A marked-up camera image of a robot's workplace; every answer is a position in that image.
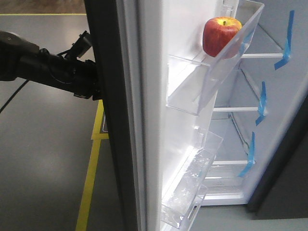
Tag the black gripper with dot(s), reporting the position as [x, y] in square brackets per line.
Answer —
[85, 81]

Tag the red yellow apple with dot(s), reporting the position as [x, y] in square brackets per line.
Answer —
[218, 32]

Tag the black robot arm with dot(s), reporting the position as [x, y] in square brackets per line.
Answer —
[26, 60]

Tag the clear fridge crisper drawer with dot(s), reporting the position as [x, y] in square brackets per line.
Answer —
[225, 178]

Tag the dark grey fridge body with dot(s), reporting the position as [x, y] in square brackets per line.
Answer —
[261, 113]

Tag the dark floor sign white text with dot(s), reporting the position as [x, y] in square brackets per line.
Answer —
[104, 128]

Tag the upper clear door bin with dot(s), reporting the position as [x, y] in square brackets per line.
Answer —
[193, 75]

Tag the clear door bin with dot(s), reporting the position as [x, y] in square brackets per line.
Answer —
[193, 75]
[180, 207]
[196, 159]

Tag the middle clear door bin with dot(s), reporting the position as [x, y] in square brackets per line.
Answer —
[196, 159]

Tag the lower clear door bin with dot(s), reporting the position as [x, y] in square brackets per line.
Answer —
[180, 207]

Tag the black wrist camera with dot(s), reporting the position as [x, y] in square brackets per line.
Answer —
[80, 47]

